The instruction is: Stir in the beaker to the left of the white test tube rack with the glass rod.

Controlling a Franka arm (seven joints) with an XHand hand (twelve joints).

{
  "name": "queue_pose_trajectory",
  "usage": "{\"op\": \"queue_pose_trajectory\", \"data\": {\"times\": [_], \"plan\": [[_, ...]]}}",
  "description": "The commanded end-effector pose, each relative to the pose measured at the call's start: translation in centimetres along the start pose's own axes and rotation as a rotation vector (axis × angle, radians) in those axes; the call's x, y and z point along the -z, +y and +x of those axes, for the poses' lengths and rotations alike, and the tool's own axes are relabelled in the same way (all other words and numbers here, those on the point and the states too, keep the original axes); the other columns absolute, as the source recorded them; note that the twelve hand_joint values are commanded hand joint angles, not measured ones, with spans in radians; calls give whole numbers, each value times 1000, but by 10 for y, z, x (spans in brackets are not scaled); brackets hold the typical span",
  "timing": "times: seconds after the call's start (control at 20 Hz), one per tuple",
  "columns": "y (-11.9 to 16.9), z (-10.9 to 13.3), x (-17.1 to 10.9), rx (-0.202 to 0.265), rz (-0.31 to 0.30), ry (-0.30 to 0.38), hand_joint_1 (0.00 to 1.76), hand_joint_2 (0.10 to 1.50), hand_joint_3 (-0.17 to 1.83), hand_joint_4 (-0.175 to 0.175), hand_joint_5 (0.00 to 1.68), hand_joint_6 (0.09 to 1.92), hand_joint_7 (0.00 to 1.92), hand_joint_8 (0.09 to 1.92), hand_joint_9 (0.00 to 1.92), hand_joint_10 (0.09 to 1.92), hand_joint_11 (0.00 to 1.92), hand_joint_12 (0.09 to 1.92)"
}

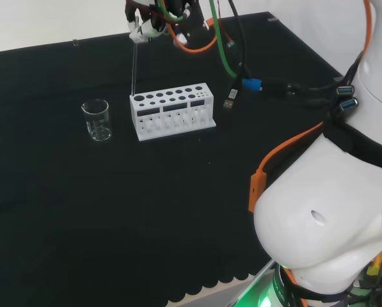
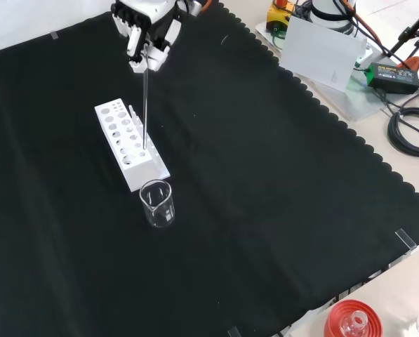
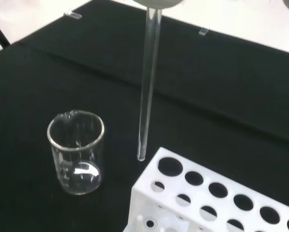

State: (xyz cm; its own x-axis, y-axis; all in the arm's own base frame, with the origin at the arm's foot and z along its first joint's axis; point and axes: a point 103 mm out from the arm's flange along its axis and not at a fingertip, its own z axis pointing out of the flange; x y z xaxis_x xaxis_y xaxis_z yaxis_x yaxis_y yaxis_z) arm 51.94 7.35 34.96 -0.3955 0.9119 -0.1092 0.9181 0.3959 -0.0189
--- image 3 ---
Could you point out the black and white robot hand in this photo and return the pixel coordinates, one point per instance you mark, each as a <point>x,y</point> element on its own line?
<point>158,3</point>

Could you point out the clear glass beaker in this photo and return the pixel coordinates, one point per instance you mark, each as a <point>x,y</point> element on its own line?
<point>62,154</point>

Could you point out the black cloth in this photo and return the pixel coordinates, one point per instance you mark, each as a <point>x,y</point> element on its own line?
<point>207,96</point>

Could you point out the clear plastic cloth clip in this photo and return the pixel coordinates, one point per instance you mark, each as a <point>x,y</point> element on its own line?
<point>72,15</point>
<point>203,32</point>

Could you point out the white test tube rack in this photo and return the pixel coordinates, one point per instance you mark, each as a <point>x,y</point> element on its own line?
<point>207,200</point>

